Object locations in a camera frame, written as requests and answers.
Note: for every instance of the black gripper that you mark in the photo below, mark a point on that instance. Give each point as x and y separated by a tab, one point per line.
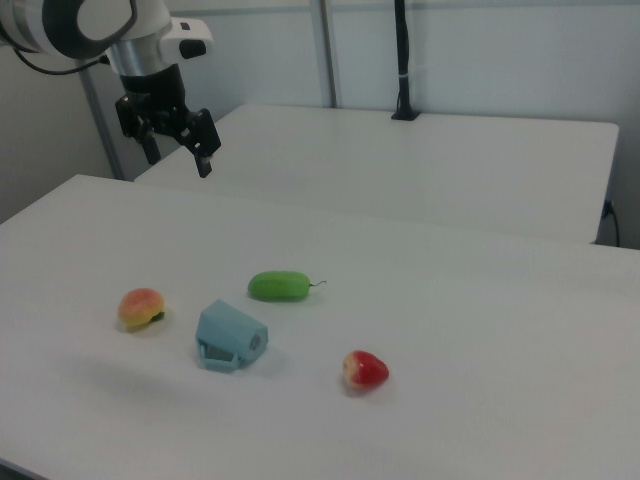
152	100

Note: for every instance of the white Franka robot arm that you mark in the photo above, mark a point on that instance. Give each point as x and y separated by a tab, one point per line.
95	22

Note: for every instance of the orange yellow toy peach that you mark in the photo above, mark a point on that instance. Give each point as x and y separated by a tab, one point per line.
140	307

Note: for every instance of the green toy cucumber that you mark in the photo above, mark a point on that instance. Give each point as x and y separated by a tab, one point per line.
277	286

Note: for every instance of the black pole with base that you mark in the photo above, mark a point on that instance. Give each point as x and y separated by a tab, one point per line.
402	55

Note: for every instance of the red toy strawberry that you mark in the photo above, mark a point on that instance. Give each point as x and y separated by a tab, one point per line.
367	370

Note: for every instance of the grey aluminium partition post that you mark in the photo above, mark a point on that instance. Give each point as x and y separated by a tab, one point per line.
327	50
102	125

